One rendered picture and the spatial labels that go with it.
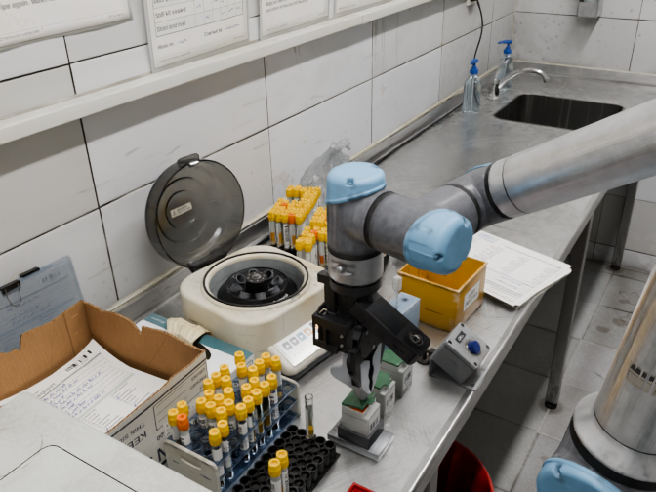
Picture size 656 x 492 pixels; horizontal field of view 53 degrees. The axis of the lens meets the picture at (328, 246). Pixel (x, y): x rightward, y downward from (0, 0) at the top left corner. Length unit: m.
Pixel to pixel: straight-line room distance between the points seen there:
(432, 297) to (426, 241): 0.54
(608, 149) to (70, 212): 0.88
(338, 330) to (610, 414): 0.38
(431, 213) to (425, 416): 0.46
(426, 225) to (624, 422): 0.28
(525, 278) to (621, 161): 0.77
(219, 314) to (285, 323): 0.12
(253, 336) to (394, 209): 0.46
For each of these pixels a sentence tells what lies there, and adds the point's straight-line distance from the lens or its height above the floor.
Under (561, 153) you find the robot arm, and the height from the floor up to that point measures 1.38.
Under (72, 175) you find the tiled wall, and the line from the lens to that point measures 1.23.
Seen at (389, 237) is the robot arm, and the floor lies 1.28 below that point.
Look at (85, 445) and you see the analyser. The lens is 0.70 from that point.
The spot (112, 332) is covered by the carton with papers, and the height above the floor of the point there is 0.98.
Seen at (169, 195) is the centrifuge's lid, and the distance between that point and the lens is 1.33.
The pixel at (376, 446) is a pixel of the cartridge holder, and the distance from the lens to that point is 1.05.
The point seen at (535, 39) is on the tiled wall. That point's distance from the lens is 3.25.
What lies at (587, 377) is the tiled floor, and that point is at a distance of 2.71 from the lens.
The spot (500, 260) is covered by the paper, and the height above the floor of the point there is 0.89.
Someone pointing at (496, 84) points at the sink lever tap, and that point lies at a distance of 2.79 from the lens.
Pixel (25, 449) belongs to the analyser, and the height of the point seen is 1.18.
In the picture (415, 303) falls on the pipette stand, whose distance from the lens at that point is 1.21.
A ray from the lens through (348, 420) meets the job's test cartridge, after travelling 1.04.
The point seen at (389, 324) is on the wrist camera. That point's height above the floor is 1.12.
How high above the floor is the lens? 1.64
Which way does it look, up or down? 28 degrees down
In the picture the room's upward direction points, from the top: 1 degrees counter-clockwise
